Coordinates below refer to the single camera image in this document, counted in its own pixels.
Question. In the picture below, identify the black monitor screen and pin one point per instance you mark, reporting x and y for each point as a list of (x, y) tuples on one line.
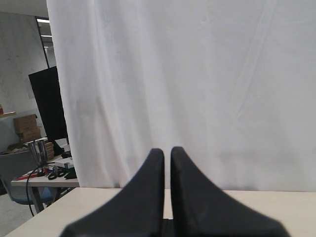
[(46, 89)]

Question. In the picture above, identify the lower cardboard box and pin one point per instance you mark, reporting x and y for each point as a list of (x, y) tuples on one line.
[(30, 135)]

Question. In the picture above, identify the grey side table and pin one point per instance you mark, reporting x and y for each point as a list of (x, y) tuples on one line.
[(40, 190)]

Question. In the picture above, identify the upper cardboard box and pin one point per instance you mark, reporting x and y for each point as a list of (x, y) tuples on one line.
[(25, 123)]

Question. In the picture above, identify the shiny metal cylinder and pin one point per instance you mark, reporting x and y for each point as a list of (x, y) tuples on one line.
[(38, 150)]

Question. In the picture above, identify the black scissors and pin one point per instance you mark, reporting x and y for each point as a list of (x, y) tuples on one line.
[(57, 172)]

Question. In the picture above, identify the cardboard box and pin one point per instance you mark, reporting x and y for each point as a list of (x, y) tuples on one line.
[(25, 123), (30, 135)]

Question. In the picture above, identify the white flat box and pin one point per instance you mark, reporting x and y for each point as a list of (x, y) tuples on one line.
[(66, 163)]

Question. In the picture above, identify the white backdrop curtain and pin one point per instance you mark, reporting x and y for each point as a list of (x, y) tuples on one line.
[(233, 82)]

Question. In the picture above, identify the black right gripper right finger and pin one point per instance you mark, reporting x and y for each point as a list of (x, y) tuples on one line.
[(201, 209)]

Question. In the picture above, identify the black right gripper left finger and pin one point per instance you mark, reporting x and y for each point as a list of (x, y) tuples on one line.
[(136, 211)]

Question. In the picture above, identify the blue office chair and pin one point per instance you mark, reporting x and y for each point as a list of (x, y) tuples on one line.
[(13, 166)]

